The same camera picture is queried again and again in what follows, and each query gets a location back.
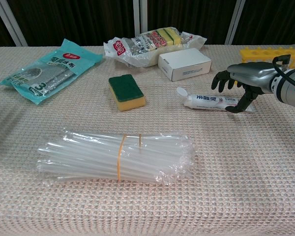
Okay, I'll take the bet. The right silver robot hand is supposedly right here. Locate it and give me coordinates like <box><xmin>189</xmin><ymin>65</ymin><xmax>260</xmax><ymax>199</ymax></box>
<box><xmin>211</xmin><ymin>61</ymin><xmax>277</xmax><ymax>114</ymax></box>

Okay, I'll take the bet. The white toothpaste tube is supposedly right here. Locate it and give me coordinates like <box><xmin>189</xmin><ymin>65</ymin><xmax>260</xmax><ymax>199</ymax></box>
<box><xmin>176</xmin><ymin>87</ymin><xmax>256</xmax><ymax>113</ymax></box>

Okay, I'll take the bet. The yellow test tube rack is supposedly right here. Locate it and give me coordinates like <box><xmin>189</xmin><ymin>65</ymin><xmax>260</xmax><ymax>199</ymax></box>
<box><xmin>239</xmin><ymin>46</ymin><xmax>295</xmax><ymax>68</ymax></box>

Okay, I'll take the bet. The white cardboard box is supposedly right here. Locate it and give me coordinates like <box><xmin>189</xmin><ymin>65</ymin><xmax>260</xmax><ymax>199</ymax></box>
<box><xmin>158</xmin><ymin>48</ymin><xmax>212</xmax><ymax>82</ymax></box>

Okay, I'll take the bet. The beige waffle tablecloth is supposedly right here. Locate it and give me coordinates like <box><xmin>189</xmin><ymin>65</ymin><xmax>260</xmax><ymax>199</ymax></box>
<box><xmin>0</xmin><ymin>44</ymin><xmax>295</xmax><ymax>236</ymax></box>

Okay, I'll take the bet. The clear bag of sponges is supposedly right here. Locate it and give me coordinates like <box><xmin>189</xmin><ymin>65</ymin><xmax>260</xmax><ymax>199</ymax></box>
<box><xmin>103</xmin><ymin>27</ymin><xmax>207</xmax><ymax>68</ymax></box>

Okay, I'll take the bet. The green yellow sponge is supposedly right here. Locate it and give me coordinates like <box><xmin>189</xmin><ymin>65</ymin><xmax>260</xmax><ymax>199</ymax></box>
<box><xmin>108</xmin><ymin>74</ymin><xmax>147</xmax><ymax>112</ymax></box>

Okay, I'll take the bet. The clear bag of plastic tubes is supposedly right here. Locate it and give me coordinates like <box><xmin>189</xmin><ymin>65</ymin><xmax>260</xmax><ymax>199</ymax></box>
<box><xmin>36</xmin><ymin>130</ymin><xmax>196</xmax><ymax>186</ymax></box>

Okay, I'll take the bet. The dark green curtain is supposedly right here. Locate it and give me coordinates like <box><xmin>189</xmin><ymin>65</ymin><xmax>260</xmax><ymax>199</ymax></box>
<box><xmin>0</xmin><ymin>0</ymin><xmax>295</xmax><ymax>47</ymax></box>

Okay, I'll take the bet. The teal cleaning cloth package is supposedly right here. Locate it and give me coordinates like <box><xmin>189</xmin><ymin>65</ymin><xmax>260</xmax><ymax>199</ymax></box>
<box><xmin>0</xmin><ymin>38</ymin><xmax>103</xmax><ymax>106</ymax></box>

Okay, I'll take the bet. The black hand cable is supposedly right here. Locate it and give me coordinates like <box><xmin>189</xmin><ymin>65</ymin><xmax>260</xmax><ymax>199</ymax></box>
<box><xmin>272</xmin><ymin>54</ymin><xmax>295</xmax><ymax>89</ymax></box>

